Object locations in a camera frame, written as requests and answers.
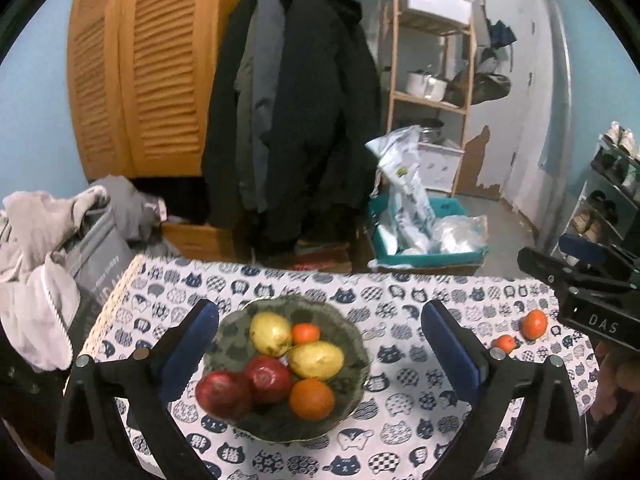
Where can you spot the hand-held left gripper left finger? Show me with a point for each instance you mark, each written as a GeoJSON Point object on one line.
{"type": "Point", "coordinates": [195, 340]}

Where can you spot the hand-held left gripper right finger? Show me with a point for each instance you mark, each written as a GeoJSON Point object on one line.
{"type": "Point", "coordinates": [450, 350]}

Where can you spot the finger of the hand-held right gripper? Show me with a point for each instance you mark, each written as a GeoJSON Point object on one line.
{"type": "Point", "coordinates": [540, 262]}
{"type": "Point", "coordinates": [580, 249]}

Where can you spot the green glass scalloped bowl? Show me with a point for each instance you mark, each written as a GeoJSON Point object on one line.
{"type": "Point", "coordinates": [235, 330]}

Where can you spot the small tangerine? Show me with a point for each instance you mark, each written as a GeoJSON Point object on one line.
{"type": "Point", "coordinates": [504, 343]}

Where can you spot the red apple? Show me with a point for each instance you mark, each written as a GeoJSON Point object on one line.
{"type": "Point", "coordinates": [267, 379]}
{"type": "Point", "coordinates": [223, 394]}

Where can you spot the yellow lemon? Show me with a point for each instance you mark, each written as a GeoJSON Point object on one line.
{"type": "Point", "coordinates": [316, 359]}

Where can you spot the large orange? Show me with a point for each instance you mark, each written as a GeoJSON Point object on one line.
{"type": "Point", "coordinates": [311, 398]}

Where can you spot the person's right hand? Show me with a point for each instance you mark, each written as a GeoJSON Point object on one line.
{"type": "Point", "coordinates": [612, 380]}

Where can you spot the tan shoe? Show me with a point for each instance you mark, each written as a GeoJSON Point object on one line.
{"type": "Point", "coordinates": [587, 225]}

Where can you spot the black shoe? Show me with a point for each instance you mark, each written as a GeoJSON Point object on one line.
{"type": "Point", "coordinates": [600, 201]}

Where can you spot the shoe rack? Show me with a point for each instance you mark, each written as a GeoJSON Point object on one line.
{"type": "Point", "coordinates": [585, 195]}

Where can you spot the cat print tablecloth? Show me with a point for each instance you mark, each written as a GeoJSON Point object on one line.
{"type": "Point", "coordinates": [400, 290]}

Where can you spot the clear plastic bag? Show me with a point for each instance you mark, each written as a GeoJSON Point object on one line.
{"type": "Point", "coordinates": [460, 232]}

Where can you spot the dark shoe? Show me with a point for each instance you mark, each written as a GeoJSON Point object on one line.
{"type": "Point", "coordinates": [607, 162]}

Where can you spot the teal box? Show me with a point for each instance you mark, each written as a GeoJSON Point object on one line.
{"type": "Point", "coordinates": [425, 260]}

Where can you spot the white shoe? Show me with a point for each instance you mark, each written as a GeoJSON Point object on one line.
{"type": "Point", "coordinates": [620, 135]}

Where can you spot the pink tag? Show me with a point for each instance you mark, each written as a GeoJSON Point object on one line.
{"type": "Point", "coordinates": [160, 210]}

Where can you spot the white drawer box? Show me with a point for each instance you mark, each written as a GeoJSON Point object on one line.
{"type": "Point", "coordinates": [440, 165]}

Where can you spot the white printed plastic bag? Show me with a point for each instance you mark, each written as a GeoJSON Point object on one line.
{"type": "Point", "coordinates": [410, 195]}

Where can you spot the red mat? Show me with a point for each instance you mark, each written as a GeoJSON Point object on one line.
{"type": "Point", "coordinates": [320, 260]}

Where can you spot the white door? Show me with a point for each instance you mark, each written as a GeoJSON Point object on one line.
{"type": "Point", "coordinates": [520, 110]}

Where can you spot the dark grey garment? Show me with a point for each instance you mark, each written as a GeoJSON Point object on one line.
{"type": "Point", "coordinates": [125, 205]}

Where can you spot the dark pot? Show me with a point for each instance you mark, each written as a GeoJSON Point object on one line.
{"type": "Point", "coordinates": [432, 130]}

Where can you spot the olive green bag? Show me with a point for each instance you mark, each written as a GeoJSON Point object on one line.
{"type": "Point", "coordinates": [480, 87]}

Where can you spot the wooden shelf rack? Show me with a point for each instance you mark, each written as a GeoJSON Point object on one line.
{"type": "Point", "coordinates": [430, 102]}

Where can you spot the metal pot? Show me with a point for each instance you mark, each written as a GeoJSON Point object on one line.
{"type": "Point", "coordinates": [425, 87]}

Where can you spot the dark hanging clothes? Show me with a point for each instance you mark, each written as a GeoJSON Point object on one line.
{"type": "Point", "coordinates": [500, 35]}

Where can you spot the black jacket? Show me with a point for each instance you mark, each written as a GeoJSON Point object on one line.
{"type": "Point", "coordinates": [225, 110]}

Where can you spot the black long coat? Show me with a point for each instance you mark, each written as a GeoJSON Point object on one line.
{"type": "Point", "coordinates": [325, 110]}

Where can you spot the grey coat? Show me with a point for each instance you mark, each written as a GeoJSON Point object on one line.
{"type": "Point", "coordinates": [262, 85]}

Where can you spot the white storage box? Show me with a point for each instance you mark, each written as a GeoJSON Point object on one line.
{"type": "Point", "coordinates": [435, 2]}

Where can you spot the wooden louvered wardrobe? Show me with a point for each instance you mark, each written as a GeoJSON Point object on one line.
{"type": "Point", "coordinates": [160, 60]}

